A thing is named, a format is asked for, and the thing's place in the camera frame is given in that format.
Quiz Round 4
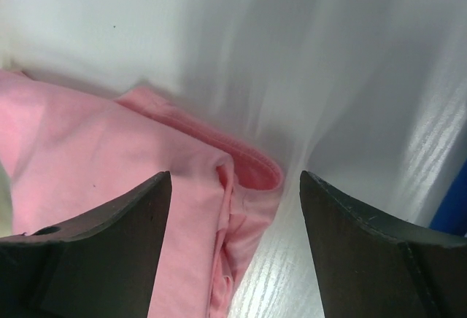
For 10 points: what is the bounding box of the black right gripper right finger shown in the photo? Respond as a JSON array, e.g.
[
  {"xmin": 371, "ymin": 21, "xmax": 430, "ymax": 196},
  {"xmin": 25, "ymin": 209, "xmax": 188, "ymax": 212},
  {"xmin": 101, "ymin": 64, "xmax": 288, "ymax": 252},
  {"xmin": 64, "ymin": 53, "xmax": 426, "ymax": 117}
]
[{"xmin": 300, "ymin": 171, "xmax": 466, "ymax": 317}]

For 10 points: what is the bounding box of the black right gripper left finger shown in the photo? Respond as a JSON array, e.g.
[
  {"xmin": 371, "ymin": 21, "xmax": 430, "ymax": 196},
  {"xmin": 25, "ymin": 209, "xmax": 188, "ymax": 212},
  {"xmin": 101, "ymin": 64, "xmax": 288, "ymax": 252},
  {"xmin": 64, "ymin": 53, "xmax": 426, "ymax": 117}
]
[{"xmin": 1, "ymin": 172, "xmax": 171, "ymax": 318}]

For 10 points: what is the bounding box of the blue printed t-shirt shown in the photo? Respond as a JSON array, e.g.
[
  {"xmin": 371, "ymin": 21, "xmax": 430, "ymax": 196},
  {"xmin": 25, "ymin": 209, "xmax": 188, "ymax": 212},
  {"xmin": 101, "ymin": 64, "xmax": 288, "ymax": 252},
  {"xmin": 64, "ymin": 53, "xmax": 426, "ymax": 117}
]
[{"xmin": 428, "ymin": 113, "xmax": 467, "ymax": 239}]

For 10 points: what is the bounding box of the pink t-shirt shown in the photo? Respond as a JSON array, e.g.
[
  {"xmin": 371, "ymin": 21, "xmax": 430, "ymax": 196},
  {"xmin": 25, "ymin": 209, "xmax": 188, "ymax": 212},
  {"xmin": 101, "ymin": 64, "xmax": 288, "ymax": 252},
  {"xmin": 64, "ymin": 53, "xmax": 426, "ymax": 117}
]
[{"xmin": 1, "ymin": 71, "xmax": 284, "ymax": 317}]

